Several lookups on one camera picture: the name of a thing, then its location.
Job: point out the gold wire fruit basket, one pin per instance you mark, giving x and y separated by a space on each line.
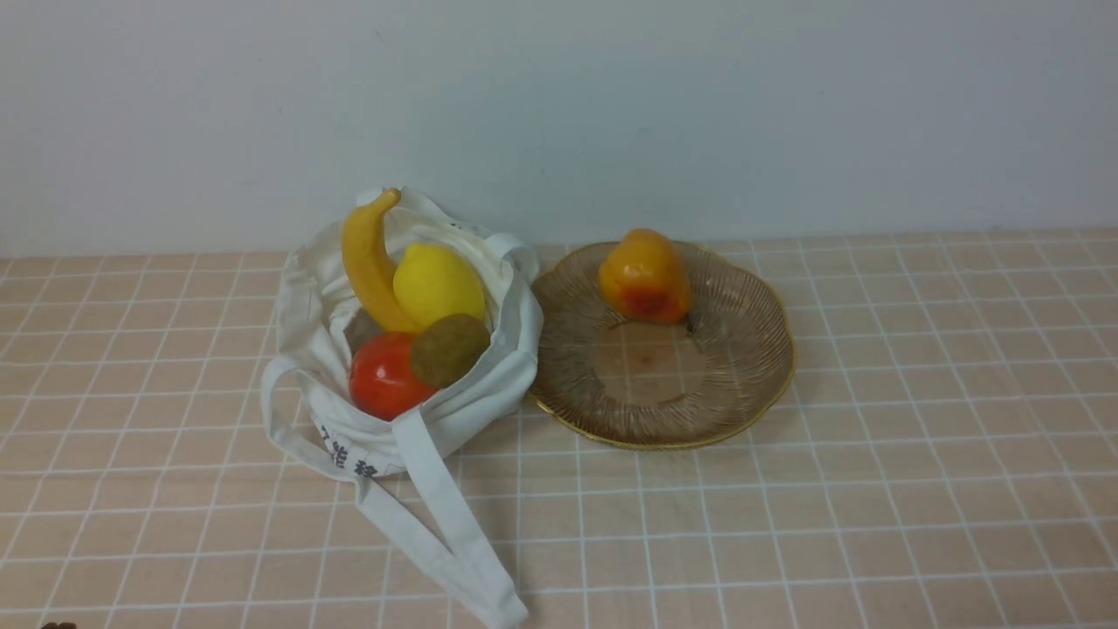
634 384

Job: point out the brown kiwi fruit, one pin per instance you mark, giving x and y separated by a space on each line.
448 349

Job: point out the red tomato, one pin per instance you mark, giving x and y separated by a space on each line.
381 380

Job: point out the white cloth tote bag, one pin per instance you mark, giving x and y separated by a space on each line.
402 484

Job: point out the orange yellow pear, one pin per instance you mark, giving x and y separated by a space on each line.
644 278

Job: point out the yellow lemon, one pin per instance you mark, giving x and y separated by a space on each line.
432 281

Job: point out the yellow banana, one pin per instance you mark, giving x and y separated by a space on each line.
368 265

